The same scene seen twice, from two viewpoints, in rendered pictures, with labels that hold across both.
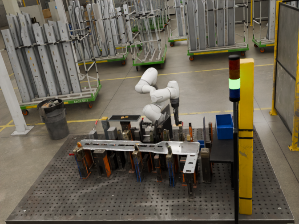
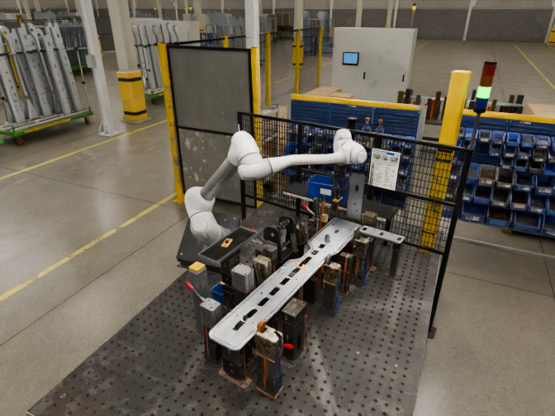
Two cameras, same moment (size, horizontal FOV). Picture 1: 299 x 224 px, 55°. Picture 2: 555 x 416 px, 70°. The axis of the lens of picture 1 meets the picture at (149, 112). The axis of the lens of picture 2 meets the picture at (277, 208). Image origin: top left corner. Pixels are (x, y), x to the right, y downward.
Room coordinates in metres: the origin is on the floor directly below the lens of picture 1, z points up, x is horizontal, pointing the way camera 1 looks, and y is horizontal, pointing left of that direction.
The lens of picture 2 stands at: (2.31, 2.07, 2.34)
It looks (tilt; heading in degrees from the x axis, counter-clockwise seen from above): 27 degrees down; 284
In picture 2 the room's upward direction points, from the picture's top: straight up
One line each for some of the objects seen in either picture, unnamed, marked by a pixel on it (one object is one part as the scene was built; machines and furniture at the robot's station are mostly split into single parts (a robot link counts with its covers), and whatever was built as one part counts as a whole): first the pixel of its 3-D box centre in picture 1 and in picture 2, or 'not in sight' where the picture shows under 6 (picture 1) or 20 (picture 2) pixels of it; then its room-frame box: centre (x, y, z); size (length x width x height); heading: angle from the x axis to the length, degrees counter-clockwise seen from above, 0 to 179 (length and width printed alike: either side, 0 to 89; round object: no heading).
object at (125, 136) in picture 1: (128, 146); (263, 286); (2.84, 0.29, 0.89); 0.13 x 0.11 x 0.38; 161
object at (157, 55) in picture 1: (148, 37); not in sight; (9.69, -0.35, 0.88); 1.91 x 1.00 x 1.76; 170
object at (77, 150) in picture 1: (82, 162); (270, 361); (2.66, 0.81, 0.88); 0.15 x 0.11 x 0.36; 161
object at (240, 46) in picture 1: (216, 28); not in sight; (9.37, -2.52, 0.88); 1.91 x 1.00 x 1.76; 76
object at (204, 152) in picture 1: (206, 165); (367, 235); (2.27, -0.46, 0.88); 0.08 x 0.08 x 0.36; 71
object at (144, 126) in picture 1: (151, 140); (280, 255); (2.80, 0.03, 0.94); 0.18 x 0.13 x 0.49; 71
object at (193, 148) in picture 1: (134, 146); (300, 268); (2.64, 0.21, 1.00); 1.38 x 0.22 x 0.02; 71
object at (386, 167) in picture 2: not in sight; (384, 168); (2.21, -0.73, 1.30); 0.23 x 0.02 x 0.31; 161
